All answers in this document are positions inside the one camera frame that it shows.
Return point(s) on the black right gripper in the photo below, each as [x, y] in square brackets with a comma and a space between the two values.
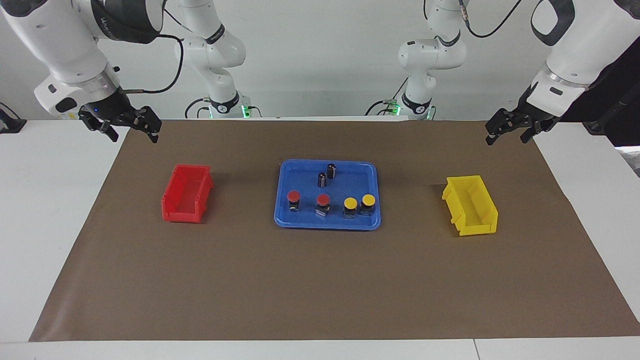
[111, 107]

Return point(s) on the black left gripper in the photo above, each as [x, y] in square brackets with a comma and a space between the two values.
[535, 112]

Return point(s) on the yellow push button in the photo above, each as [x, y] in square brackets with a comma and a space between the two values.
[368, 200]
[350, 203]

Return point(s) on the red push button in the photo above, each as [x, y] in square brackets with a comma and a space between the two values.
[293, 195]
[323, 199]

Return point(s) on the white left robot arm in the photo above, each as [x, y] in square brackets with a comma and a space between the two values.
[585, 45]

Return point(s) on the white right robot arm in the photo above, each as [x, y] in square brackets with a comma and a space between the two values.
[60, 40]

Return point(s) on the red plastic bin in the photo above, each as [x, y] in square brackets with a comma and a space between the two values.
[187, 195]

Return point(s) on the yellow plastic bin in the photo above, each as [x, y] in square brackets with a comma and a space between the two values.
[472, 210]

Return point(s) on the black stand equipment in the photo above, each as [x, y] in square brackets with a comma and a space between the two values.
[625, 75]

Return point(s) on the blue plastic tray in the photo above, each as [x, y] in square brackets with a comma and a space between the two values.
[360, 180]

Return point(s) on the black cylindrical capacitor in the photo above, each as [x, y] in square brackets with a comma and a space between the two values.
[331, 170]
[322, 180]

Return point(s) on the brown table mat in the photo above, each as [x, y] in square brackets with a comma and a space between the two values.
[300, 280]

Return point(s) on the black clamp mount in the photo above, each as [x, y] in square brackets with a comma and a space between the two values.
[10, 122]

